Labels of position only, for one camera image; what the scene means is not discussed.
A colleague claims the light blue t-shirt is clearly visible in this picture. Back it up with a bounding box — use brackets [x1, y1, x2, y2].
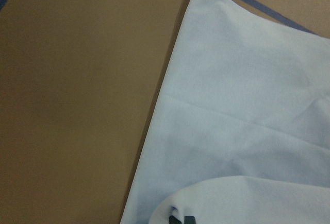
[121, 0, 329, 223]

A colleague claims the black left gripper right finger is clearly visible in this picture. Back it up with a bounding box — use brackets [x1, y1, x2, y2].
[184, 216, 195, 224]

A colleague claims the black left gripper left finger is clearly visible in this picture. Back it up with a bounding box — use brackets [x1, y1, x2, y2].
[168, 215, 182, 224]

